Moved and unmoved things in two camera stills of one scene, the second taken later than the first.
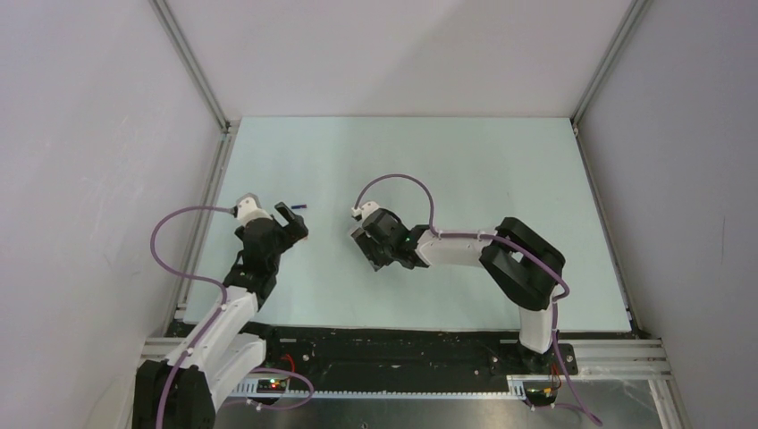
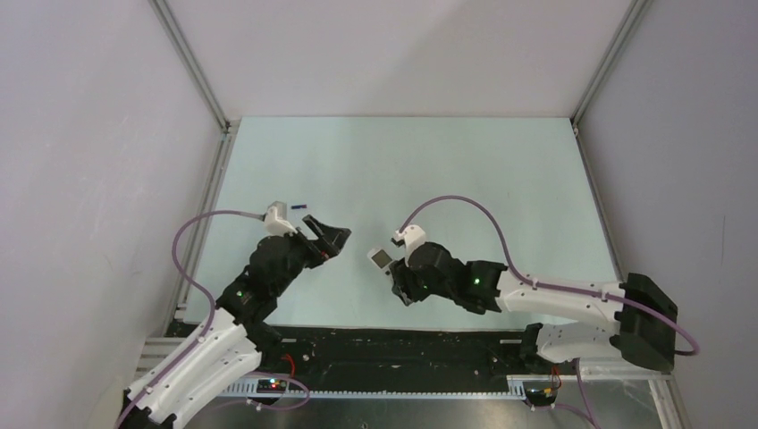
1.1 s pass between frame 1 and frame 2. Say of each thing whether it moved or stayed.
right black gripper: moved
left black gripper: moved
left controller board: stayed
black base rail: stayed
